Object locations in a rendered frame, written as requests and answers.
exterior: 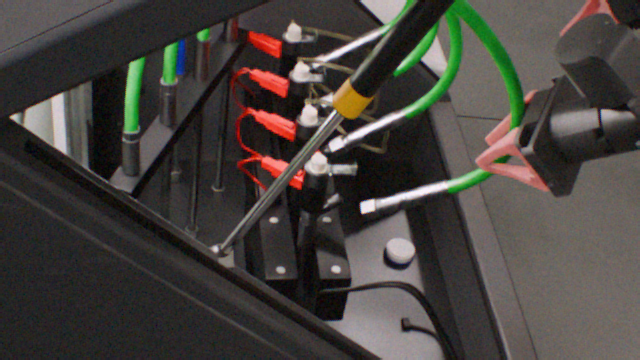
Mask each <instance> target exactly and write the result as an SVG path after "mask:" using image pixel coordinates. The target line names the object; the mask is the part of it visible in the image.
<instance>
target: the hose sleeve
mask: <svg viewBox="0 0 640 360"><path fill-rule="evenodd" d="M446 182H447V180H442V181H439V182H434V183H432V184H427V185H423V186H420V187H416V188H412V189H409V190H405V191H401V192H397V193H393V194H390V196H389V194H388V196H386V197H383V198H378V199H376V201H375V209H376V211H377V213H378V214H380V216H383V214H387V213H393V212H394V211H400V210H402V209H407V208H410V207H414V206H418V205H421V204H425V203H430V202H435V201H437V200H442V199H445V198H448V196H451V194H450V193H449V192H448V189H447V185H446Z"/></svg>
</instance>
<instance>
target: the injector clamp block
mask: <svg viewBox="0 0 640 360"><path fill-rule="evenodd" d="M250 90H251V89H250ZM251 91H252V92H253V93H263V94H264V98H265V106H266V112H267V113H269V114H272V113H274V108H273V102H272V94H271V90H251ZM269 136H270V144H271V151H272V159H273V160H275V161H278V160H282V159H280V151H279V144H278V138H277V133H275V132H273V131H271V130H269ZM240 138H241V141H242V144H243V145H244V146H246V147H247V148H249V149H251V150H252V143H251V134H250V125H249V117H248V114H247V116H245V117H243V118H242V120H241V128H240ZM241 147H242V146H241ZM242 157H243V161H245V160H248V159H250V158H251V157H253V153H252V152H250V151H247V150H246V149H244V148H243V147H242ZM243 167H244V168H245V169H246V170H247V171H248V172H249V173H250V174H251V175H252V177H253V178H255V169H254V161H249V162H247V163H245V164H244V165H243ZM244 177H245V186H246V199H245V209H244V218H245V217H246V216H247V214H248V212H249V211H250V210H251V209H252V208H253V206H254V205H255V204H256V203H257V202H258V197H257V187H256V182H255V181H254V180H253V179H252V178H251V177H250V175H248V174H247V173H246V172H244ZM332 194H335V188H334V183H333V178H332V177H329V181H328V186H327V192H326V197H327V198H328V197H330V196H332ZM288 205H289V201H288V202H287V194H286V188H285V189H284V190H283V191H282V192H280V194H279V196H278V201H277V207H269V208H268V209H267V210H266V211H265V212H264V213H263V216H262V217H261V218H259V219H258V220H257V221H256V223H255V224H254V225H253V226H252V227H251V229H250V230H249V231H248V232H247V233H246V234H245V237H244V238H243V240H244V250H245V261H246V271H247V273H249V274H250V275H252V276H253V277H255V278H258V280H259V281H261V282H262V283H264V284H265V285H267V286H268V287H270V288H272V289H273V290H275V291H276V292H279V293H280V294H282V295H283V296H285V297H287V298H288V299H290V300H291V302H293V303H294V302H295V295H296V290H297V284H298V273H297V266H296V259H295V251H296V245H297V243H296V245H295V246H294V245H293V238H292V230H291V223H290V216H289V209H288ZM351 281H352V274H351V269H350V264H349V258H348V252H347V247H346V242H345V237H344V231H343V226H342V221H340V216H339V210H338V206H337V207H334V208H332V210H331V211H329V212H327V213H325V215H320V217H319V218H317V226H316V231H315V232H314V238H313V244H312V250H311V256H310V262H309V268H308V273H307V280H306V286H307V292H308V299H309V306H310V313H311V314H312V315H314V316H316V317H317V318H319V319H320V320H323V321H337V320H342V318H344V314H345V309H346V305H347V299H348V295H349V292H339V293H323V294H320V293H319V291H320V290H324V289H337V288H348V287H350V286H351Z"/></svg>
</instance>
